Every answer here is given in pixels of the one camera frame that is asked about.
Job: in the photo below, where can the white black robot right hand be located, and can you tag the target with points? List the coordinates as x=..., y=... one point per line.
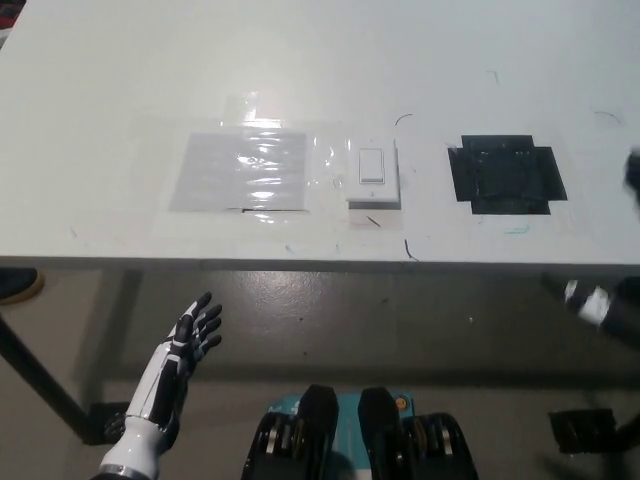
x=590, y=305

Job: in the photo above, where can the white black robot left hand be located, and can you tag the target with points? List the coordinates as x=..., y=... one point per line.
x=160, y=365

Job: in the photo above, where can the white wall light switch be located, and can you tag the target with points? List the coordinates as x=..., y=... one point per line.
x=374, y=172

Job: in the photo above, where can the black table leg with foot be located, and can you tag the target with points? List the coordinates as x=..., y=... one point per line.
x=582, y=430
x=45, y=380

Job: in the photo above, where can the black tape patch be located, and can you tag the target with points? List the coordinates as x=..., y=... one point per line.
x=505, y=175

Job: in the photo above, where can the black shoe tan sole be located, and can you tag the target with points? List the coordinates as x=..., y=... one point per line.
x=20, y=287

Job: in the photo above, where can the clear plastic film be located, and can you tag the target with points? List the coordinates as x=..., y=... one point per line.
x=325, y=160

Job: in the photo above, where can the clear tape strip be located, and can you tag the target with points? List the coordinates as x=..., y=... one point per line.
x=252, y=107

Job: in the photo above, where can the red patterned object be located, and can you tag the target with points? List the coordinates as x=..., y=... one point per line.
x=7, y=15

